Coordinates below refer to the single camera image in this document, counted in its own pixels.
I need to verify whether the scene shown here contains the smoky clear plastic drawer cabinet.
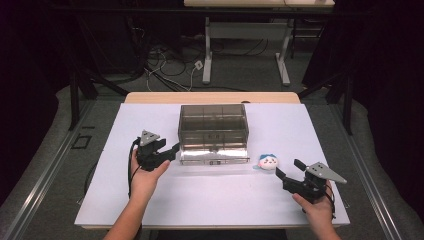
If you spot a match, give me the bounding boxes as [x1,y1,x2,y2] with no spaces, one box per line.
[177,103,250,151]

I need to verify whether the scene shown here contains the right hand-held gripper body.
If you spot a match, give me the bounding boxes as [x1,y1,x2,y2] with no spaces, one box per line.
[283,162,348,205]

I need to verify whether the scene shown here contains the metal floor rail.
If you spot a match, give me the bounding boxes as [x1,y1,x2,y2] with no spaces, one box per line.
[3,99,96,240]
[328,103,403,240]

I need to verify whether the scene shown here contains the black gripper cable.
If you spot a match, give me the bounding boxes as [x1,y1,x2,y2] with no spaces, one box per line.
[127,138,142,201]
[325,183,337,220]

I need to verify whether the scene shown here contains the dark curtain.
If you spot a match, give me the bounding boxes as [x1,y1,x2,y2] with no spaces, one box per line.
[333,0,424,221]
[0,0,68,204]

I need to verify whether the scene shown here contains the black metal stand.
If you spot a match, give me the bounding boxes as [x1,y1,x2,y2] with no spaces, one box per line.
[298,66,354,136]
[68,13,129,131]

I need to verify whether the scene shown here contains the white table board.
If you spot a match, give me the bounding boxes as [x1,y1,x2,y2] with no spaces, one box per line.
[73,102,351,228]

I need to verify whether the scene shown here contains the wooden table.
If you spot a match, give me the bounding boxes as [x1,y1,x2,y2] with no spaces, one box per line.
[80,91,342,231]

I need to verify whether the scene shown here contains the person's right hand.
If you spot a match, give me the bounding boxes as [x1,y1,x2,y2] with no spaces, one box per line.
[292,180,336,232]

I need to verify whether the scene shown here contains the person's left hand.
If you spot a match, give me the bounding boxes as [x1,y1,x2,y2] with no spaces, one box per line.
[129,148,171,202]

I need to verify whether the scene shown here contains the white and blue plush toy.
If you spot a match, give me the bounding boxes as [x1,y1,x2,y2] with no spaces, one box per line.
[252,153,280,172]

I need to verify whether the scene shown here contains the white floor cable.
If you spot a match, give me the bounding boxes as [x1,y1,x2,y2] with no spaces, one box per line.
[145,49,201,93]

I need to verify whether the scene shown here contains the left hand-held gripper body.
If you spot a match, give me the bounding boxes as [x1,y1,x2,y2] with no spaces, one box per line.
[135,129,177,173]

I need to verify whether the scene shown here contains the black floor cables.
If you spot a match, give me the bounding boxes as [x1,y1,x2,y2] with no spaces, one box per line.
[143,28,269,93]

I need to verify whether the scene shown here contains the white-legged desk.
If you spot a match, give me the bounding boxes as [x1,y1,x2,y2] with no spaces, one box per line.
[183,0,335,87]

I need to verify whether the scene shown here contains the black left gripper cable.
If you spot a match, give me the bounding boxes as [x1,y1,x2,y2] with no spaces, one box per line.
[127,138,142,201]

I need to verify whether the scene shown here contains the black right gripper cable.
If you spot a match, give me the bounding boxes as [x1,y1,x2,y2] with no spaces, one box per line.
[325,183,337,220]

